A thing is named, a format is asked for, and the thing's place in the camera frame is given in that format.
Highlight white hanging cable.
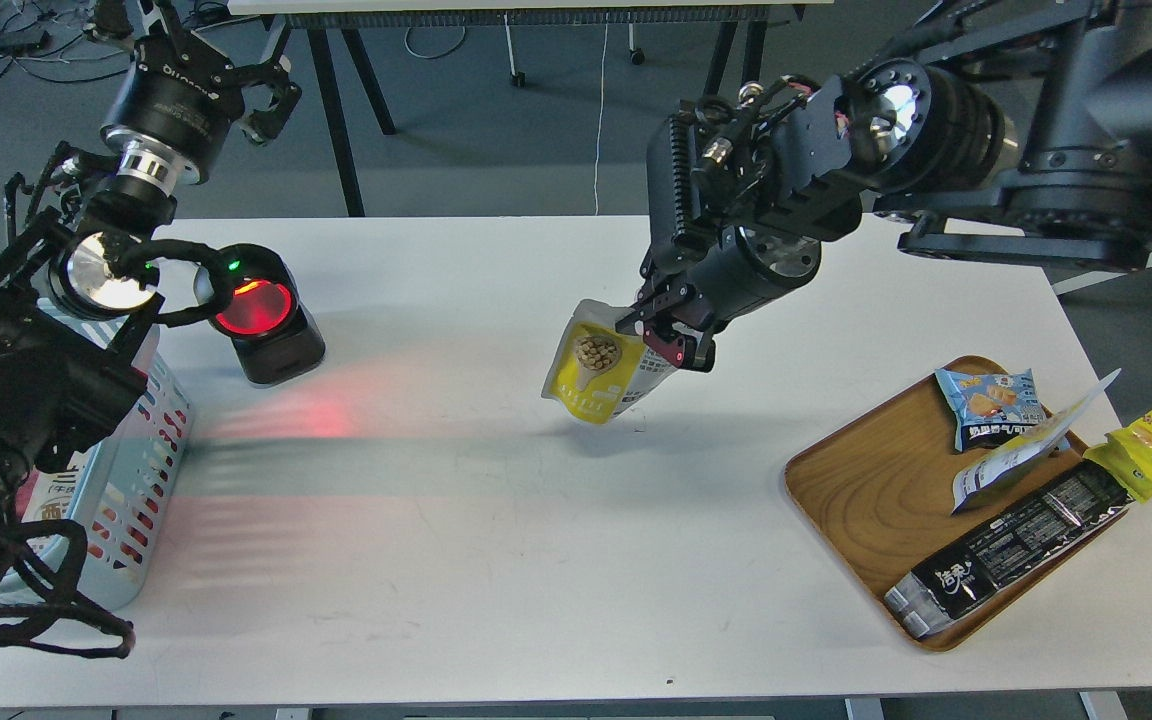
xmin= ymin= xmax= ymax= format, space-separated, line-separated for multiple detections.
xmin=593 ymin=22 xmax=611 ymax=217

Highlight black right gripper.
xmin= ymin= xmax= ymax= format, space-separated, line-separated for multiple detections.
xmin=614 ymin=225 xmax=820 ymax=373

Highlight long black snack package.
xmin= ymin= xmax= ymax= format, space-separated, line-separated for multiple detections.
xmin=882 ymin=461 xmax=1134 ymax=639

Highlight black background table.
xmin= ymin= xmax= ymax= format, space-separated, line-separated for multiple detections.
xmin=227 ymin=1 xmax=814 ymax=217

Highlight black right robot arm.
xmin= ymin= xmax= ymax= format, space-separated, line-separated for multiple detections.
xmin=614 ymin=1 xmax=1152 ymax=372

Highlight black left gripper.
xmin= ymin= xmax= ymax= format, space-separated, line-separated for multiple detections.
xmin=101 ymin=1 xmax=302 ymax=184

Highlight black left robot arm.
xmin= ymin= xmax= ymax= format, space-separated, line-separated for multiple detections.
xmin=0 ymin=1 xmax=326 ymax=659

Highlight wooden tray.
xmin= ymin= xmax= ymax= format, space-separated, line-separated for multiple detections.
xmin=783 ymin=376 xmax=1130 ymax=652

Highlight black floor cables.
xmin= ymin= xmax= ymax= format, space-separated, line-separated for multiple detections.
xmin=0 ymin=0 xmax=227 ymax=129

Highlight black barcode scanner red window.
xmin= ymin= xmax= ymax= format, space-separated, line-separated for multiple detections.
xmin=207 ymin=243 xmax=326 ymax=386

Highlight blue snack bag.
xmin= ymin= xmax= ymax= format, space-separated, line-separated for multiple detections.
xmin=934 ymin=367 xmax=1047 ymax=454

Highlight light blue plastic basket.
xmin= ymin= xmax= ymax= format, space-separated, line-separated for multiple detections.
xmin=12 ymin=327 xmax=194 ymax=611

